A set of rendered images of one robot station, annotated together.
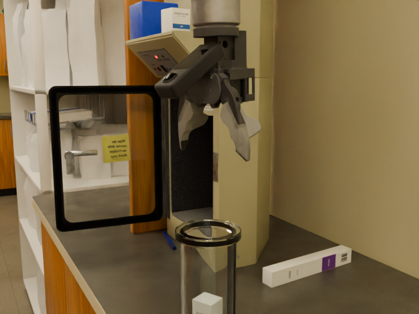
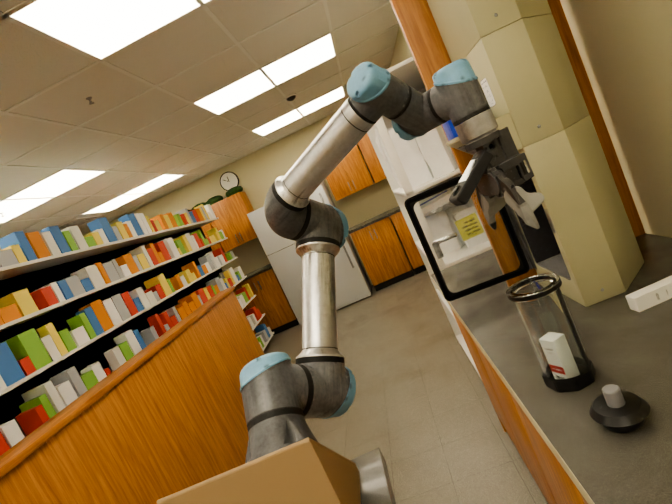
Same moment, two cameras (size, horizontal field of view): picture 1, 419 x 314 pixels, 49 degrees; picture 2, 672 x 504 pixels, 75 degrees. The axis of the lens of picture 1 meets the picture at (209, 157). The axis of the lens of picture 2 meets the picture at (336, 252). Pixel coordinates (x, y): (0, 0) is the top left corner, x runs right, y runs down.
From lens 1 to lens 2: 0.30 m
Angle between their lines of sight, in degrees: 35
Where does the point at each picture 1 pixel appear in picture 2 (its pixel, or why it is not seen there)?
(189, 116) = (487, 206)
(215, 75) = (490, 174)
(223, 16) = (479, 131)
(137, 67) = (464, 156)
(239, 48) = (505, 143)
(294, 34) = (609, 54)
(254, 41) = (546, 102)
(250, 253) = (616, 283)
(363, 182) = not seen: outside the picture
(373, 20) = not seen: outside the picture
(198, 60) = (472, 170)
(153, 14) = not seen: hidden behind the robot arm
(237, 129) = (520, 209)
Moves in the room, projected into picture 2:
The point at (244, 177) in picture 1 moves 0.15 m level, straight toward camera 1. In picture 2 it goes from (582, 219) to (575, 238)
